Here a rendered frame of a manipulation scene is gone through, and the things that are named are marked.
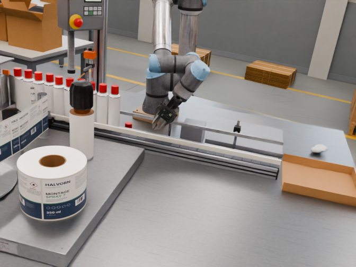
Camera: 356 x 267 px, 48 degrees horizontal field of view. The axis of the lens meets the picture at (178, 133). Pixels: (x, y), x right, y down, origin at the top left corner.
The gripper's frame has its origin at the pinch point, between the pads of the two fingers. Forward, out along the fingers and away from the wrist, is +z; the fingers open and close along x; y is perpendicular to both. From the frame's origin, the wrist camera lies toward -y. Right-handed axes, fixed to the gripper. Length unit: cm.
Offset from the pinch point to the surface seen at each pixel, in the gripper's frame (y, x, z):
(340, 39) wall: -512, 141, -49
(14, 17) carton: -133, -142, 73
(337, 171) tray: -12, 74, -31
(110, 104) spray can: 2.3, -21.0, 3.6
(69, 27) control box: 1, -53, -12
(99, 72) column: -11.8, -35.2, 2.3
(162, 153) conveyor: 5.5, 9.6, 5.2
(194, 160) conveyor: 5.8, 21.6, -1.7
